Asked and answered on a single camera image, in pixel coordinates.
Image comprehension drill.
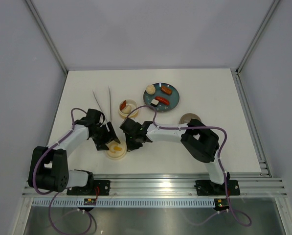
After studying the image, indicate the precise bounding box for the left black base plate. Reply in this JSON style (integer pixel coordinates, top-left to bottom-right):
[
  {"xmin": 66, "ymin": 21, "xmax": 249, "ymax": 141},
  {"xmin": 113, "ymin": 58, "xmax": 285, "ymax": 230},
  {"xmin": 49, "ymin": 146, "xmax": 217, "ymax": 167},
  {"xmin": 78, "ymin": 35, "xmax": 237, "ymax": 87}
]
[{"xmin": 67, "ymin": 180, "xmax": 111, "ymax": 196}]

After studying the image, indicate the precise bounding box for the blue ceramic plate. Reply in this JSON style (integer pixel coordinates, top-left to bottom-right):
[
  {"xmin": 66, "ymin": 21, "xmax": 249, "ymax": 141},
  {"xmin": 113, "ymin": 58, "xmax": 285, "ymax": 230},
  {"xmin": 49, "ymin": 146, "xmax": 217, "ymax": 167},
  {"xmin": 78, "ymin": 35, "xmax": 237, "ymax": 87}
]
[{"xmin": 143, "ymin": 82, "xmax": 180, "ymax": 112}]

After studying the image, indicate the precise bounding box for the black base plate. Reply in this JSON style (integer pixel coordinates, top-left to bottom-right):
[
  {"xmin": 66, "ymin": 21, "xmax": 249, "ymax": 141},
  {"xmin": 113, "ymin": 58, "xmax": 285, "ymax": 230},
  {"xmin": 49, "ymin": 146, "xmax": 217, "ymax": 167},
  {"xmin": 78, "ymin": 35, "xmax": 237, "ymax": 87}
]
[
  {"xmin": 195, "ymin": 180, "xmax": 241, "ymax": 196},
  {"xmin": 67, "ymin": 180, "xmax": 111, "ymax": 196}
]

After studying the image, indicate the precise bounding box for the left aluminium frame post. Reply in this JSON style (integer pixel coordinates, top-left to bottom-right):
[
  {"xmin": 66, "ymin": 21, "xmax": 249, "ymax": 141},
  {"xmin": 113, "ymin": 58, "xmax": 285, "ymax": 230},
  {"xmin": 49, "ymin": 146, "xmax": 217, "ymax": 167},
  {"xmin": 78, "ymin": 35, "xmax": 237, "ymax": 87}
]
[{"xmin": 23, "ymin": 0, "xmax": 68, "ymax": 76}]

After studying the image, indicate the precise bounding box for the brown roasted meat piece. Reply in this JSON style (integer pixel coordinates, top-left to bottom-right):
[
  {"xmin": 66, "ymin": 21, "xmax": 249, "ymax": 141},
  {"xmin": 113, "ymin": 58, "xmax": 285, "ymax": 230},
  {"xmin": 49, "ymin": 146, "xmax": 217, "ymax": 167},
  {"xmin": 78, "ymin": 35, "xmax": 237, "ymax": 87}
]
[{"xmin": 161, "ymin": 86, "xmax": 173, "ymax": 95}]

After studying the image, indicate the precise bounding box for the grey lunch box lid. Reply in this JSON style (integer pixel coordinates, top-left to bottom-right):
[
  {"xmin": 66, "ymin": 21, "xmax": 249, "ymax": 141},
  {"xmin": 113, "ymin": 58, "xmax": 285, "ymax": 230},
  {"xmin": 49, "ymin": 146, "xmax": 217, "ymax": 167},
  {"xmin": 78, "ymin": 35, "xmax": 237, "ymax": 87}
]
[{"xmin": 179, "ymin": 113, "xmax": 201, "ymax": 124}]

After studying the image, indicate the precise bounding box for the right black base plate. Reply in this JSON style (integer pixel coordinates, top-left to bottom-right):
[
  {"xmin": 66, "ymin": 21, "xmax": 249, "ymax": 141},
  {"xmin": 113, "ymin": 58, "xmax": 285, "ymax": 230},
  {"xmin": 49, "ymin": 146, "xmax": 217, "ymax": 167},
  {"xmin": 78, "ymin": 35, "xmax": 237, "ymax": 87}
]
[{"xmin": 195, "ymin": 180, "xmax": 241, "ymax": 196}]

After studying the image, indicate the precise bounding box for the small black white sushi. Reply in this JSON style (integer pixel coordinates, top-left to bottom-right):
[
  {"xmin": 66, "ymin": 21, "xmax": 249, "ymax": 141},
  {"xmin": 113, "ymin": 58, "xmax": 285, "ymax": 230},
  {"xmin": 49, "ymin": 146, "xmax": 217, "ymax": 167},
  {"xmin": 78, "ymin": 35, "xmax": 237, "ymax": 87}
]
[{"xmin": 150, "ymin": 99, "xmax": 159, "ymax": 107}]

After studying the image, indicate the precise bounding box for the aluminium front rail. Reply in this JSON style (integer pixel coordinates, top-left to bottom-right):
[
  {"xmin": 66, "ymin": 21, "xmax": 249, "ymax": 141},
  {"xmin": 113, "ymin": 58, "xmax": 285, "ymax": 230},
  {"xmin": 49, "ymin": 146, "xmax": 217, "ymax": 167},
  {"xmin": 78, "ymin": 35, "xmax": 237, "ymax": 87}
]
[{"xmin": 22, "ymin": 172, "xmax": 287, "ymax": 198}]

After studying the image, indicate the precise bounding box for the aluminium frame post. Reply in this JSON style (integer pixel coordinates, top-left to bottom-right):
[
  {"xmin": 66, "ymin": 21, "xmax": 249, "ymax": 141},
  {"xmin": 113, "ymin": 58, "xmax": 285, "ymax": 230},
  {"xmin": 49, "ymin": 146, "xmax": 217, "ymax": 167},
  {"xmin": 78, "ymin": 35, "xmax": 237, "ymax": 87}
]
[
  {"xmin": 23, "ymin": 0, "xmax": 68, "ymax": 76},
  {"xmin": 235, "ymin": 0, "xmax": 282, "ymax": 75}
]

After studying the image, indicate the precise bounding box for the yellow lunch box container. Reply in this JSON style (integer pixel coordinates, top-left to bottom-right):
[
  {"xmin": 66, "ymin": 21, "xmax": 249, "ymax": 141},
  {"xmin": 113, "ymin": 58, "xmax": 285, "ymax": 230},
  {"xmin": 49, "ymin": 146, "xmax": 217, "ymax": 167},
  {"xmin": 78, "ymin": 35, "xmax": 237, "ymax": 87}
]
[{"xmin": 118, "ymin": 99, "xmax": 138, "ymax": 118}]

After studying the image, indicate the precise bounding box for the yellow lunch box lid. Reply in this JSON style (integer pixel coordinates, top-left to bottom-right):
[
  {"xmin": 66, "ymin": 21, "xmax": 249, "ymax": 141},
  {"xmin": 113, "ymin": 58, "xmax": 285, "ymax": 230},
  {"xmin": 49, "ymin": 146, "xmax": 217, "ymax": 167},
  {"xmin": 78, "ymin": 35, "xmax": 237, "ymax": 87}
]
[{"xmin": 106, "ymin": 141, "xmax": 127, "ymax": 160}]

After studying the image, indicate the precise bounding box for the red sausage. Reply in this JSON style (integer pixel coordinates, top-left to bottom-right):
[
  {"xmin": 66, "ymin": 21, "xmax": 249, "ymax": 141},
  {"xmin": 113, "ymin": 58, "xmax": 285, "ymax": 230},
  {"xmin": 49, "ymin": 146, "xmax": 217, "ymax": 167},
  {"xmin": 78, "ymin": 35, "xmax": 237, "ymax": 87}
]
[
  {"xmin": 155, "ymin": 96, "xmax": 170, "ymax": 105},
  {"xmin": 119, "ymin": 100, "xmax": 127, "ymax": 110}
]

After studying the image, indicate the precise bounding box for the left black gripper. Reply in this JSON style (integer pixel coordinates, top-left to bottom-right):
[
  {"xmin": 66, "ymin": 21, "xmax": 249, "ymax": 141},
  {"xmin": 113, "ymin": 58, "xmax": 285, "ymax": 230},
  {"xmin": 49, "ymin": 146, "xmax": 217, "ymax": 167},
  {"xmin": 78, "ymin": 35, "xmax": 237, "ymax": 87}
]
[{"xmin": 91, "ymin": 122, "xmax": 120, "ymax": 150}]

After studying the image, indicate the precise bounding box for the white slotted cable duct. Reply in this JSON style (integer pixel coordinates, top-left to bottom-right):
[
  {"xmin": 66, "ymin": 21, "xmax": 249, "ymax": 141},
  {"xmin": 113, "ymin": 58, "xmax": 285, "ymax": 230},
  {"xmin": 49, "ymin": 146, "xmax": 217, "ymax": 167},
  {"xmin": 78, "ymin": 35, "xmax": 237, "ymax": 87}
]
[{"xmin": 32, "ymin": 198, "xmax": 215, "ymax": 208}]

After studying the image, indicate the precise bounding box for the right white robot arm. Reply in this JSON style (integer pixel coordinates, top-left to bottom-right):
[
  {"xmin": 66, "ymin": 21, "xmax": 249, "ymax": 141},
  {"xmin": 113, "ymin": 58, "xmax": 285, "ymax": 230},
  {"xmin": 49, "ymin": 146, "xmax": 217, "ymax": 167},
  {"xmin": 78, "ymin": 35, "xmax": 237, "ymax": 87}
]
[{"xmin": 120, "ymin": 118, "xmax": 229, "ymax": 194}]

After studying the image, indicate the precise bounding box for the right aluminium frame post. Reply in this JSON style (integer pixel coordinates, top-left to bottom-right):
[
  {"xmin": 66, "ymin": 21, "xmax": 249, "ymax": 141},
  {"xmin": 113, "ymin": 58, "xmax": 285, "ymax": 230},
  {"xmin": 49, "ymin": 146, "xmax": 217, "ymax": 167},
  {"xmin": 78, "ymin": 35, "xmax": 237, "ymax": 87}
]
[{"xmin": 235, "ymin": 0, "xmax": 282, "ymax": 75}]

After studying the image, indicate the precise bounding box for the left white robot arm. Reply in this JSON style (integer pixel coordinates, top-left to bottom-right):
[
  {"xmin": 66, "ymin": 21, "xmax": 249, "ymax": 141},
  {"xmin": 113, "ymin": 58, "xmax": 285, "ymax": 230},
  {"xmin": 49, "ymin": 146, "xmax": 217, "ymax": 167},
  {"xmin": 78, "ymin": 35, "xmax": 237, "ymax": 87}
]
[{"xmin": 28, "ymin": 109, "xmax": 120, "ymax": 196}]

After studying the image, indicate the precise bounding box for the white steamed bun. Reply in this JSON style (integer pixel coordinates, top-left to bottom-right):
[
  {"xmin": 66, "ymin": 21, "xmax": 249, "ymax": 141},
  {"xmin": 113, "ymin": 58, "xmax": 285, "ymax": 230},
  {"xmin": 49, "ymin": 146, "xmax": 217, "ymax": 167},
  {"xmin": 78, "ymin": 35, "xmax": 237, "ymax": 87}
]
[
  {"xmin": 121, "ymin": 104, "xmax": 132, "ymax": 115},
  {"xmin": 146, "ymin": 85, "xmax": 156, "ymax": 95}
]

